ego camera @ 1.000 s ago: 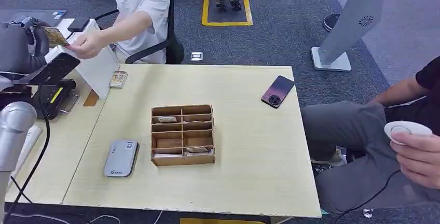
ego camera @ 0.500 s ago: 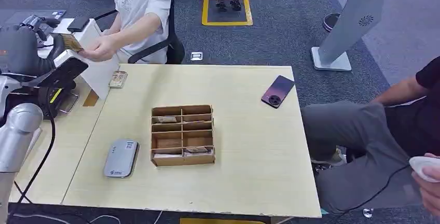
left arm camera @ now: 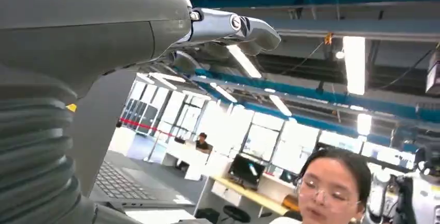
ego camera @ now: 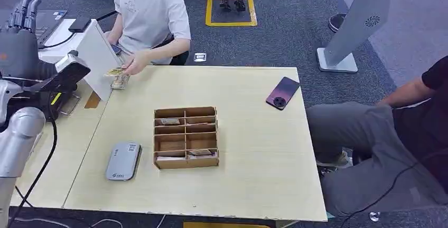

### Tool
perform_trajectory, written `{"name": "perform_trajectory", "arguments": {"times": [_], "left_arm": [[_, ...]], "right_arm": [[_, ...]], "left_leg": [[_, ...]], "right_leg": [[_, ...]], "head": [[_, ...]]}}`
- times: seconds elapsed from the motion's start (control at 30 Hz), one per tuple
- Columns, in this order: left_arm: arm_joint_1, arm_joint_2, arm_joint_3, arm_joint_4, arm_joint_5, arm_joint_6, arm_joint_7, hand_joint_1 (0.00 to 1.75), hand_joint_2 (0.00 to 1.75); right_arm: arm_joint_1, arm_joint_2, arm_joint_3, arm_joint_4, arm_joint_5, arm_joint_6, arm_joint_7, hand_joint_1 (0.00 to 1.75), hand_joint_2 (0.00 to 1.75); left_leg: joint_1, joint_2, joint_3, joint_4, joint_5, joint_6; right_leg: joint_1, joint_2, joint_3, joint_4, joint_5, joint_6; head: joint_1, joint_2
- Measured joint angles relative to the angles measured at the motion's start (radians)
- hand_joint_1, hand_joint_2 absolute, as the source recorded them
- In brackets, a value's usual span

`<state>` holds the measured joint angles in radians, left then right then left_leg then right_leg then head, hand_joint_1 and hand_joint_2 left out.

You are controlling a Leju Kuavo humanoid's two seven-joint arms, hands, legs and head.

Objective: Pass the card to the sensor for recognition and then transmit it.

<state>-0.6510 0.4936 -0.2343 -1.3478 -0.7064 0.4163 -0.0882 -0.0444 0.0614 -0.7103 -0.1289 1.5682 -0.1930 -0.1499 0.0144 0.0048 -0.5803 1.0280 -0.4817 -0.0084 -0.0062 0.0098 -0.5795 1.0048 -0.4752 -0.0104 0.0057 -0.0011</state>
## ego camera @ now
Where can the person in pale shirt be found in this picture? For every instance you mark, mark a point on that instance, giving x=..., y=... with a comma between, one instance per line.
x=150, y=13

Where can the silver floor outlet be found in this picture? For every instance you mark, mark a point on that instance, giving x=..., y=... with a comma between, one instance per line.
x=200, y=57

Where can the grey floor stand kiosk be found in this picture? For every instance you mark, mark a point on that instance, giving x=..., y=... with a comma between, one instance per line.
x=357, y=20

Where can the yellow floor tape square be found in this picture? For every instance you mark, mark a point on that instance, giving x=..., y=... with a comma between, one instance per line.
x=209, y=11

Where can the purple smartphone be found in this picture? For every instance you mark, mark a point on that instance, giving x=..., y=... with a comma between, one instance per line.
x=282, y=93

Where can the grey flat case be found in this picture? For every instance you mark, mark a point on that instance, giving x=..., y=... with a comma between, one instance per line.
x=123, y=161

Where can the wooden compartment box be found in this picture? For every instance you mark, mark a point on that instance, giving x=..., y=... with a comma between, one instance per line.
x=185, y=137

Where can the card with dark print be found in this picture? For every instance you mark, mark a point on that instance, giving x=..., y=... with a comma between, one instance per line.
x=201, y=152

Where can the stack of cards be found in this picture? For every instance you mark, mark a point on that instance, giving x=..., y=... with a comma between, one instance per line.
x=119, y=82

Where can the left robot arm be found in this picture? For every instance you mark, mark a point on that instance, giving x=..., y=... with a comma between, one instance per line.
x=17, y=142

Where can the round black base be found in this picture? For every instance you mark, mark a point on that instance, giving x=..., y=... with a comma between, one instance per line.
x=336, y=22

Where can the card with printed picture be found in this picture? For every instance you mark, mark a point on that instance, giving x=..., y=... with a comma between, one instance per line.
x=114, y=72

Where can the chair caster wheel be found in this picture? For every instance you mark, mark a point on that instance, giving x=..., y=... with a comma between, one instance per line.
x=374, y=216

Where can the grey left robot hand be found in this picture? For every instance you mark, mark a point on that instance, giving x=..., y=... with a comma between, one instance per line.
x=19, y=51

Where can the white upright board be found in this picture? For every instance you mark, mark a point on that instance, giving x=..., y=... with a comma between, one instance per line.
x=98, y=58

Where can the brown tape patch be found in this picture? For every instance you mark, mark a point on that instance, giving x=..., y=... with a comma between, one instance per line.
x=92, y=100

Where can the black power bank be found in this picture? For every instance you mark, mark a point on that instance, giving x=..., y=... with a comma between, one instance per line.
x=79, y=24

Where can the person in black shirt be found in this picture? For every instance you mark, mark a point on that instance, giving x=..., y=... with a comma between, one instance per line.
x=367, y=142

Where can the card with brown print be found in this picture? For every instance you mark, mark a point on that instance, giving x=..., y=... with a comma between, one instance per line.
x=169, y=122

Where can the dark laptop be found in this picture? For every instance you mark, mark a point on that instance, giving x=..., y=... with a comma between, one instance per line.
x=49, y=22

